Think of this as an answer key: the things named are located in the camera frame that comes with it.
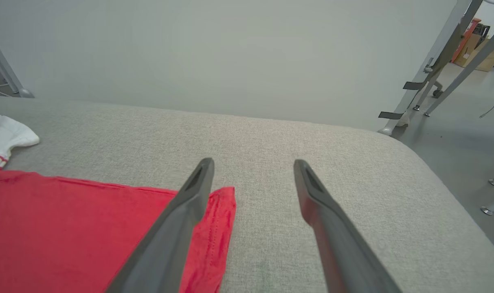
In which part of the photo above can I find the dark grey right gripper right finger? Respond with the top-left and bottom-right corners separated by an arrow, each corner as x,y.
293,158 -> 403,293

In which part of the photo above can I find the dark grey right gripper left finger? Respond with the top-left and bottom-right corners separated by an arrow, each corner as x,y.
105,157 -> 215,293

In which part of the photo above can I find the red and white t-shirt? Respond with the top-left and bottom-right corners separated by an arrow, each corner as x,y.
0,113 -> 236,293

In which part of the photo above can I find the white partition panel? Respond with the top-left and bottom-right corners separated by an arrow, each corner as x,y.
0,0 -> 483,136

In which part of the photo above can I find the grey metal stand leg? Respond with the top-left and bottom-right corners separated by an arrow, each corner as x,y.
412,28 -> 494,117

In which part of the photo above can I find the brown cardboard box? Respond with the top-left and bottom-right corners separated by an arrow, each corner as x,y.
454,35 -> 494,73

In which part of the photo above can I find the red box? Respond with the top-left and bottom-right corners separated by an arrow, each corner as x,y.
450,17 -> 482,63

